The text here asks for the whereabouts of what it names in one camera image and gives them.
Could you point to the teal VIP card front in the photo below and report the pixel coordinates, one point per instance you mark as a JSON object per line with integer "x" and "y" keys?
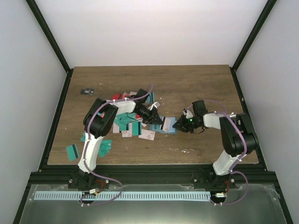
{"x": 104, "y": 148}

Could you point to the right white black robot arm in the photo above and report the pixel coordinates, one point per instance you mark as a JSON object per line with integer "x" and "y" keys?
{"x": 237, "y": 133}

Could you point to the teal vip card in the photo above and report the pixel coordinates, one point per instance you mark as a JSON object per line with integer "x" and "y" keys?
{"x": 104, "y": 148}
{"x": 124, "y": 118}

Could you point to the small black card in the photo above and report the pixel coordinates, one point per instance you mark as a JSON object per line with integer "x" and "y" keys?
{"x": 87, "y": 91}

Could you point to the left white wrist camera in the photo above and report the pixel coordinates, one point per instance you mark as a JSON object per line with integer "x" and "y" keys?
{"x": 155, "y": 105}

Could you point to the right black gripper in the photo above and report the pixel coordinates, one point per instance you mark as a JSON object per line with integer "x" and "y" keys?
{"x": 182, "y": 126}

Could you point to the white card red pattern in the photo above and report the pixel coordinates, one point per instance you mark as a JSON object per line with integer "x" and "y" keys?
{"x": 147, "y": 134}

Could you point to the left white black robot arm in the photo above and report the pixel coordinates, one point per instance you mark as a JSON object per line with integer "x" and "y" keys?
{"x": 98, "y": 122}

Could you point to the blue leather card holder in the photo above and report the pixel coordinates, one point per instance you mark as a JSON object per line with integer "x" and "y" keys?
{"x": 158, "y": 129}

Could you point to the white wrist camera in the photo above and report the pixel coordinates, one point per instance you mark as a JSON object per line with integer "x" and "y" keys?
{"x": 155, "y": 105}
{"x": 188, "y": 114}

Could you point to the teal striped card upright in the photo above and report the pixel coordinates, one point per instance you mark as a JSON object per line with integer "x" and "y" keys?
{"x": 136, "y": 128}

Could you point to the black aluminium frame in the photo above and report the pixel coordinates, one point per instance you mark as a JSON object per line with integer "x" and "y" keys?
{"x": 138, "y": 174}

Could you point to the teal striped card left edge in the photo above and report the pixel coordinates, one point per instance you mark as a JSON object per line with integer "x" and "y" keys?
{"x": 72, "y": 152}

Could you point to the light blue slotted rail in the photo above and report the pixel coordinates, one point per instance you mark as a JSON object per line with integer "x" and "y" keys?
{"x": 124, "y": 196}

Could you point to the teal VIP card centre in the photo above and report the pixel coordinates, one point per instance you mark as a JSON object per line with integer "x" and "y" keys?
{"x": 124, "y": 118}

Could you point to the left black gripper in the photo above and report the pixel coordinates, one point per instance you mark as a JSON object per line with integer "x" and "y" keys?
{"x": 153, "y": 115}

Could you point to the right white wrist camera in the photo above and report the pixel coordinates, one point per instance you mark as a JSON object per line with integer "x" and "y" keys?
{"x": 188, "y": 114}

